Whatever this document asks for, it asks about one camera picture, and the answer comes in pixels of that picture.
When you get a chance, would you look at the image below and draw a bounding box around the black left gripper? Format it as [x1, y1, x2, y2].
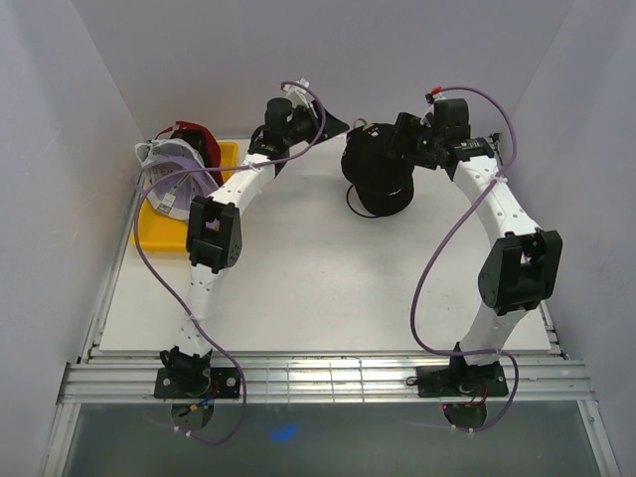
[282, 99, 348, 147]

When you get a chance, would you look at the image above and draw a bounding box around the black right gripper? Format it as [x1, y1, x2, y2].
[379, 113, 443, 171]

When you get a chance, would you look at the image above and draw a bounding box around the black NY baseball cap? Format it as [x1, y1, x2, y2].
[341, 123, 414, 217]

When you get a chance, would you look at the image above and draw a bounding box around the purple LA baseball cap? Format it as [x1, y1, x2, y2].
[140, 156, 220, 222]

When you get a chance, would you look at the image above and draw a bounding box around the tan R baseball cap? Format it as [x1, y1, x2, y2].
[352, 117, 372, 129]

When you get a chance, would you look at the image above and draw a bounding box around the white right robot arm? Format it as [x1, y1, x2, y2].
[391, 96, 562, 396]

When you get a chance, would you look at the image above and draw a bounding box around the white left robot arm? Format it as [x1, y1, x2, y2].
[160, 97, 349, 398]

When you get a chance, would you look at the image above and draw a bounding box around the red baseball cap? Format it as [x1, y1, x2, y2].
[154, 120, 224, 186]

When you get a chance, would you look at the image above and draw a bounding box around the white baseball cap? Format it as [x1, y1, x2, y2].
[134, 139, 205, 169]

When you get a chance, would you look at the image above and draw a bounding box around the yellow plastic bin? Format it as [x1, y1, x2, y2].
[137, 141, 239, 253]

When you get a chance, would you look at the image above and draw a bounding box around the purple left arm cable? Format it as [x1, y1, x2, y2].
[134, 79, 330, 446]

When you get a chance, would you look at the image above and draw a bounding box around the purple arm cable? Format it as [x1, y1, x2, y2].
[134, 79, 330, 446]
[402, 84, 523, 436]

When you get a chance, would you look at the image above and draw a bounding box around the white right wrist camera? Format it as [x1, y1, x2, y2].
[420, 86, 445, 125]

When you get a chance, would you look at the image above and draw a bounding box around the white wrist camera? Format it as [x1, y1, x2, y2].
[420, 86, 445, 125]
[281, 78, 315, 112]

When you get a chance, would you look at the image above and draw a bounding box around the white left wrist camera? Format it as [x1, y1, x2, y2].
[281, 78, 315, 112]

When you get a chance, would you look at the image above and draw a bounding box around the black wire hat stand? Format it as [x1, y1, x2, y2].
[345, 185, 379, 220]

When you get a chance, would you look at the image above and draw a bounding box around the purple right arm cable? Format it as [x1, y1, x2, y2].
[402, 84, 523, 436]

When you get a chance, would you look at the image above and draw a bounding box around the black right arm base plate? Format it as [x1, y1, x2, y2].
[405, 363, 509, 398]

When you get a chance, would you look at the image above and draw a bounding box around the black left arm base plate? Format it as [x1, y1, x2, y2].
[153, 367, 241, 399]

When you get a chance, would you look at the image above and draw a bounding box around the aluminium frame rail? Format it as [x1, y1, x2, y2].
[58, 354, 596, 404]

